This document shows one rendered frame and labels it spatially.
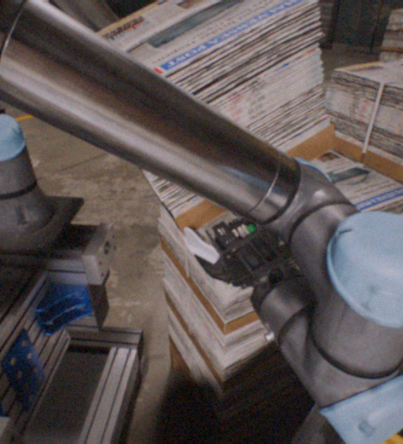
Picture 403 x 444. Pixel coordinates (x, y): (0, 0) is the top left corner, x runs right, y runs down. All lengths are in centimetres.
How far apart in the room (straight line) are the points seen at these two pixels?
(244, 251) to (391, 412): 21
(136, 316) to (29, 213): 98
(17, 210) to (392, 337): 76
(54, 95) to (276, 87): 34
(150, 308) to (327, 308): 151
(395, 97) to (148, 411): 127
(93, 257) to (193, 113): 61
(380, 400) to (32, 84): 34
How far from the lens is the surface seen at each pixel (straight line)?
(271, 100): 54
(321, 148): 62
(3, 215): 89
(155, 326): 170
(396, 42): 603
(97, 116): 28
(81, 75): 28
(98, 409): 127
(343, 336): 31
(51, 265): 93
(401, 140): 111
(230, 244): 44
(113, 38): 73
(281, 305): 39
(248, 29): 50
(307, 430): 58
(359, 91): 118
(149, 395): 152
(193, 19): 66
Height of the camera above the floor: 130
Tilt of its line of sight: 35 degrees down
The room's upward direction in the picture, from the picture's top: straight up
